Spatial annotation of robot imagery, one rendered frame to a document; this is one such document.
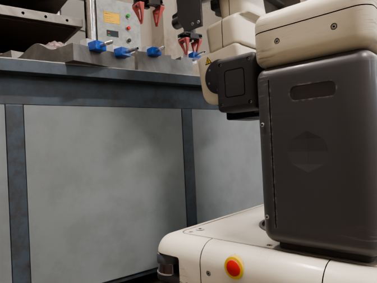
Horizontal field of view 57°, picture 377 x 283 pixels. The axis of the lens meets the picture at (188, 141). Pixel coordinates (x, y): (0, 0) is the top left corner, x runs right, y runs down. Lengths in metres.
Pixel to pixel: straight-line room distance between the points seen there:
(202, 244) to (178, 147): 0.57
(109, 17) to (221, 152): 1.24
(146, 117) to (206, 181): 0.38
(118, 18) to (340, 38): 1.83
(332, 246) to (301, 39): 0.42
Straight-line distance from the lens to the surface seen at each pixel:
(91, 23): 2.17
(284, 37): 0.80
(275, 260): 0.81
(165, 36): 6.23
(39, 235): 1.21
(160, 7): 1.48
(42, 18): 2.17
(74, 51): 1.16
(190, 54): 1.67
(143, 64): 1.38
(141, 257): 1.36
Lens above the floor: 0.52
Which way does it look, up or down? 1 degrees up
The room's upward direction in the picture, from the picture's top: 3 degrees counter-clockwise
